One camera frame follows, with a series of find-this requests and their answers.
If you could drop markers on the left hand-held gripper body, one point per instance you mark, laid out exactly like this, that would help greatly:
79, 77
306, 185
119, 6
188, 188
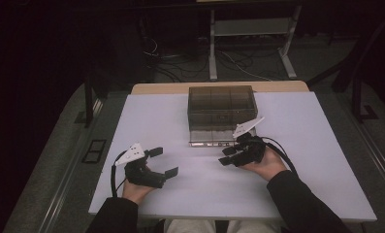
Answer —
138, 174

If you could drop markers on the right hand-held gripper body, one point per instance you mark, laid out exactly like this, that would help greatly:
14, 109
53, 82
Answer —
251, 150

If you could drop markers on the smoky clear plastic drawer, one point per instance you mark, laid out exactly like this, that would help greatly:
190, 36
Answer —
209, 137

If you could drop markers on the smoky clear drawer box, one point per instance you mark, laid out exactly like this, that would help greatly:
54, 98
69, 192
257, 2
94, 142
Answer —
221, 103

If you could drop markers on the person's left hand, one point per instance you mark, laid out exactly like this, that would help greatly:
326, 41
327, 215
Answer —
135, 193

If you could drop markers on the person's right hand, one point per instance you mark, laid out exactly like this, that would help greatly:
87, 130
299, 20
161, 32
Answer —
271, 165

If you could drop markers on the white board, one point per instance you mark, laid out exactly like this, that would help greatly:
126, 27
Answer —
196, 197

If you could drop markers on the person's left leg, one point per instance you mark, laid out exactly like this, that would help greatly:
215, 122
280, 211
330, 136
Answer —
189, 227

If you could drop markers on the person's leg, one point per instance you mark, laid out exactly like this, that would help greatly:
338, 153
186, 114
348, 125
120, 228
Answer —
189, 227
253, 227

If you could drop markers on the wooden table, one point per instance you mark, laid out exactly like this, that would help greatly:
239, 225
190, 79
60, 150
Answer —
167, 88

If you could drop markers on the person's right leg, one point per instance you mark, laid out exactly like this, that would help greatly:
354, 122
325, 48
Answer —
253, 227

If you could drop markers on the black upright stand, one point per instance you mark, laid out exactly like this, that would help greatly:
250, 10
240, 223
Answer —
89, 103

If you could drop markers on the grey metal stand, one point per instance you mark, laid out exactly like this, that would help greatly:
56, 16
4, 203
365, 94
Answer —
212, 58

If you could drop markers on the black angled stand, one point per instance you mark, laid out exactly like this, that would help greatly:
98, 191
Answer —
358, 97

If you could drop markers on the black floor frame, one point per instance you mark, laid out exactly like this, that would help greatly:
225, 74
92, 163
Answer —
91, 158

